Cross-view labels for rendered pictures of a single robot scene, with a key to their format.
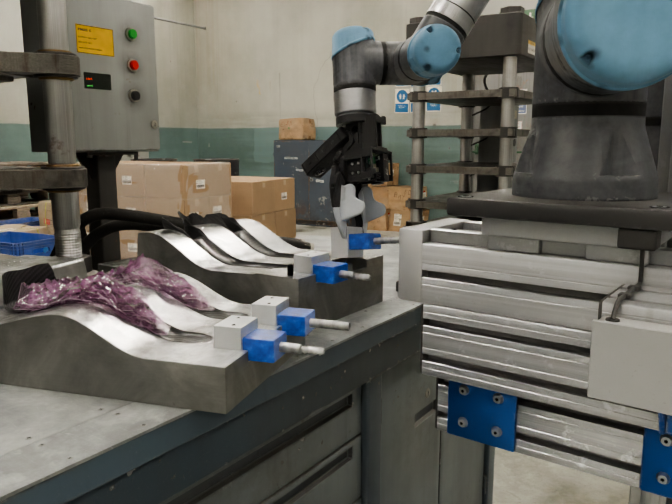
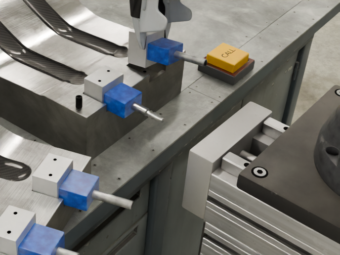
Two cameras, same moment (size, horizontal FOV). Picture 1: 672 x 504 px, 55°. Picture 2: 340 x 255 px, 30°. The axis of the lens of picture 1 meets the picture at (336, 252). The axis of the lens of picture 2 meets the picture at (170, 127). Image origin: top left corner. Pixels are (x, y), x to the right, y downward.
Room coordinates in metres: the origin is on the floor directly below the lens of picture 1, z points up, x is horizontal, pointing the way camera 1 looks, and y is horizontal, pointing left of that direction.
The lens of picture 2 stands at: (0.23, -0.02, 1.44)
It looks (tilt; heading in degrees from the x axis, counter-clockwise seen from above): 37 degrees down; 357
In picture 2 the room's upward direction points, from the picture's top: 6 degrees clockwise
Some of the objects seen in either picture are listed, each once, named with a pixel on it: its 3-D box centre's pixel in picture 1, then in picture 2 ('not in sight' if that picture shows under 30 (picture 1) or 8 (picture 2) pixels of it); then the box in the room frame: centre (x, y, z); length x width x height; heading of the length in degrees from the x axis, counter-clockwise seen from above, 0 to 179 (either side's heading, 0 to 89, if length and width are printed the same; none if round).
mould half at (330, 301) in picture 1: (236, 263); (26, 38); (1.21, 0.19, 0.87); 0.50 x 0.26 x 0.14; 56
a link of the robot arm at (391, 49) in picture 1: (411, 62); not in sight; (1.17, -0.13, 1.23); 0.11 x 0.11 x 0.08; 8
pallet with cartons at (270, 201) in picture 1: (223, 216); not in sight; (6.30, 1.11, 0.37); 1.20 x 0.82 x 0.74; 65
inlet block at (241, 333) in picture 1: (272, 346); (49, 249); (0.74, 0.08, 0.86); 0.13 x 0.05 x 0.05; 73
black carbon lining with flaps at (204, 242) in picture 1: (238, 239); (27, 18); (1.19, 0.18, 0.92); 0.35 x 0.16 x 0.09; 56
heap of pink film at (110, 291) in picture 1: (108, 287); not in sight; (0.87, 0.32, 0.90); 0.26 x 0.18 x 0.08; 73
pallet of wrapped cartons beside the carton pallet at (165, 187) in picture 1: (154, 217); not in sight; (5.38, 1.53, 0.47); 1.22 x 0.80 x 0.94; 61
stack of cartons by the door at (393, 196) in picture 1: (393, 196); not in sight; (8.01, -0.72, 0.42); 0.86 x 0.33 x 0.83; 57
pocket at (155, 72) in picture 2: (348, 270); (145, 73); (1.12, -0.02, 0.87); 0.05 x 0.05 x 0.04; 56
